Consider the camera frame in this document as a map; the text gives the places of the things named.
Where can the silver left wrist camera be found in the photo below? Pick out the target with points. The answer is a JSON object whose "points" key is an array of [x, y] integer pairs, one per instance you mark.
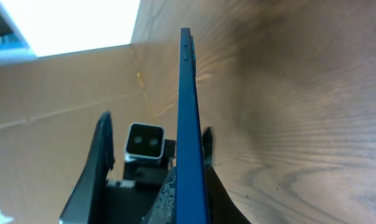
{"points": [[144, 143]]}

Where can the blue Galaxy smartphone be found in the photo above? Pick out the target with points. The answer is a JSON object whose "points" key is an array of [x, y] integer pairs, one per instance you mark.
{"points": [[191, 194]]}

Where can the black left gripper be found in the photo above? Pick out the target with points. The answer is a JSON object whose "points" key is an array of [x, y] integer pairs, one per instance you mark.
{"points": [[141, 196]]}

